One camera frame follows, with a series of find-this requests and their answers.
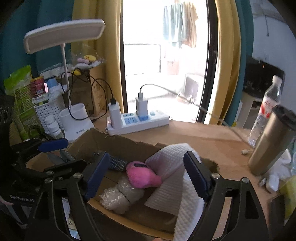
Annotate clear bubble wrap roll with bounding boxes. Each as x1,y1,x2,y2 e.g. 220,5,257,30
99,175,144,214

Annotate pink plush toy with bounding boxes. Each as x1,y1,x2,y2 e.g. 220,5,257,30
126,161,162,189

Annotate white textured cloth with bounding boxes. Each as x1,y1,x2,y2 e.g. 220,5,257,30
145,143,205,240

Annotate dark grey knitted fabric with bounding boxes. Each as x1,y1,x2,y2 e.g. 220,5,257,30
92,150,128,172

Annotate white computer mouse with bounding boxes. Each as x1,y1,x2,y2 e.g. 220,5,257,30
265,174,280,193

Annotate white pill bottle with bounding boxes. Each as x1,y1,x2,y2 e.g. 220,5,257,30
48,121,64,139
45,114,56,133

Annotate white desk lamp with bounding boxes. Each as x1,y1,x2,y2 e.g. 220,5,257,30
23,19,106,143

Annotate white usb charger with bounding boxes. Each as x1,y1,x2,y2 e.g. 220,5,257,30
135,92,148,117
108,101,122,129

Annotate brown cardboard box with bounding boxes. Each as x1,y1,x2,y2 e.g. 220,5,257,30
68,129,205,240

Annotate white power strip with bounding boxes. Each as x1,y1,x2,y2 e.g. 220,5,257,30
106,111,170,136

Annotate white perforated plastic basket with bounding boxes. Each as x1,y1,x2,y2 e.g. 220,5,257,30
34,99,65,133

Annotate stainless steel tumbler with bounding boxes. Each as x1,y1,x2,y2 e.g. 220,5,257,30
248,105,295,176

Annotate red tin can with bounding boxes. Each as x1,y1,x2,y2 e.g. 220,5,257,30
30,76,46,97

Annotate green snack bag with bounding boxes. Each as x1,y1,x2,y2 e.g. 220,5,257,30
4,65,42,141

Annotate bag of plush toys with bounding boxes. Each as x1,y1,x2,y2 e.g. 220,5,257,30
68,54,106,74

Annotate clear plastic water bottle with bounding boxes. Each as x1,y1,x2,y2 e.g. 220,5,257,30
248,75,282,148

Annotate yellow curtain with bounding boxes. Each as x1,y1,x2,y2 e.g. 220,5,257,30
72,1,124,110

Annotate teal curtain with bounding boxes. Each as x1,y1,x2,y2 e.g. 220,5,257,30
1,1,74,80

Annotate black charging cable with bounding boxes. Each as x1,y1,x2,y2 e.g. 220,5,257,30
60,67,117,121

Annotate grey charging cable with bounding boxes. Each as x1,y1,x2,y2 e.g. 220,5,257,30
138,83,232,127

